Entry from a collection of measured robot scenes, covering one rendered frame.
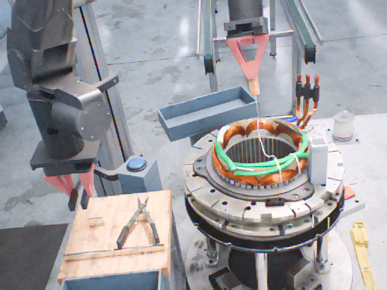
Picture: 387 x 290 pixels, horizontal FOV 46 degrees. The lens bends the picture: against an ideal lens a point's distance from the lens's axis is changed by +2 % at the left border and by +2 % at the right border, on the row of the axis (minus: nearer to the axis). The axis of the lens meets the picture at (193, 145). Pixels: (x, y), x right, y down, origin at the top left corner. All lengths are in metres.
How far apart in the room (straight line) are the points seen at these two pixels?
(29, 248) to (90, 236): 1.64
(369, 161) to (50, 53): 1.05
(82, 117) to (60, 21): 0.12
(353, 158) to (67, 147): 0.97
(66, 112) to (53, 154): 0.11
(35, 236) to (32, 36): 2.02
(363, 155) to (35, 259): 1.64
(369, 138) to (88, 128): 1.10
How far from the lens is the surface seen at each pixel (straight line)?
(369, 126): 1.61
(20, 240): 2.58
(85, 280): 0.83
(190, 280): 1.11
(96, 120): 0.63
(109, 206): 0.93
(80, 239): 0.89
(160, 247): 0.81
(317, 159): 0.84
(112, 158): 1.24
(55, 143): 0.70
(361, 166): 1.44
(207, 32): 2.47
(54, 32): 0.62
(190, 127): 1.14
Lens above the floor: 1.67
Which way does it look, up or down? 35 degrees down
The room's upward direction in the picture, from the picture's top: 9 degrees counter-clockwise
